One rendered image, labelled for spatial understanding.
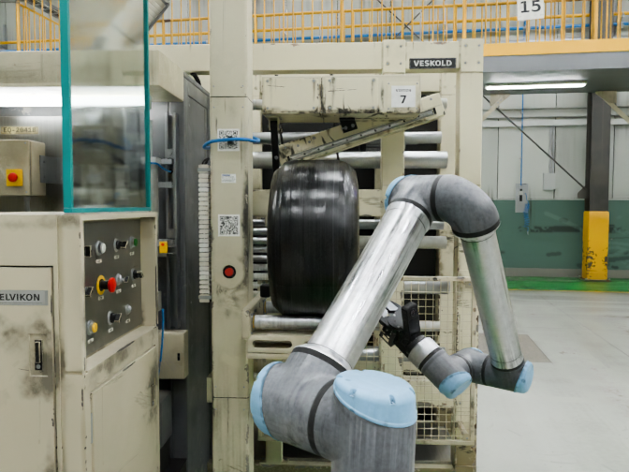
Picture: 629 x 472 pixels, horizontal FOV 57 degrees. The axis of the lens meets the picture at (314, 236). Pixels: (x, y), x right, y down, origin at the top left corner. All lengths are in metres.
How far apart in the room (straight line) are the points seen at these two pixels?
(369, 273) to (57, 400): 0.78
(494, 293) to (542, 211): 9.83
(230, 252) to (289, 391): 0.94
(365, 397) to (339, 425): 0.08
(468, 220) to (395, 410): 0.55
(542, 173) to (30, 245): 10.50
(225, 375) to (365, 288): 0.93
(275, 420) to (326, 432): 0.13
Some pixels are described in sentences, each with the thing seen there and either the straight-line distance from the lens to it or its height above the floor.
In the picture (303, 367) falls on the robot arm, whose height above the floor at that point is 0.97.
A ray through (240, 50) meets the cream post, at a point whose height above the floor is 1.81.
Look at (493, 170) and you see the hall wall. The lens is 11.28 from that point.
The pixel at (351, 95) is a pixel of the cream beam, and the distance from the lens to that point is 2.26.
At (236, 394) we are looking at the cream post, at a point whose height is 0.63.
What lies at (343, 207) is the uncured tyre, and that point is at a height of 1.28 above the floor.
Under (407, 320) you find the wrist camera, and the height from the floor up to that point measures 0.96.
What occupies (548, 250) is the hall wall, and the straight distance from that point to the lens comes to 11.40.
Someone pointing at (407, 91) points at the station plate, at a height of 1.72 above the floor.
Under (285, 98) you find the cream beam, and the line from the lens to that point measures 2.27.
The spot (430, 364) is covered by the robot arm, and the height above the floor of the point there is 0.85.
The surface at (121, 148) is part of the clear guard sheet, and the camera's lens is 1.74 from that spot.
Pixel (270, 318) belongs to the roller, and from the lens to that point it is 1.94.
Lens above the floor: 1.29
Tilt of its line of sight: 3 degrees down
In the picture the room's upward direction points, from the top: straight up
